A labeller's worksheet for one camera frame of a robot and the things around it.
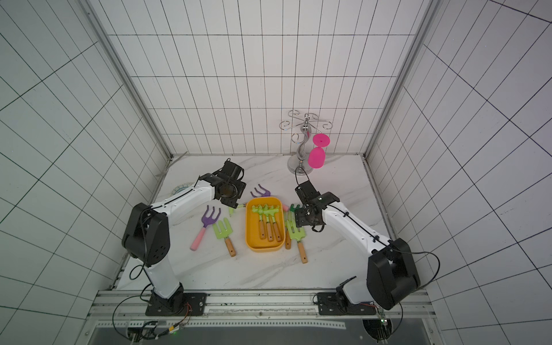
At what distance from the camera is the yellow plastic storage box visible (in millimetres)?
849

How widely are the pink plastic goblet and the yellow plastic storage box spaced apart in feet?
0.79

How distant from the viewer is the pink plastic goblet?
0.90 meters
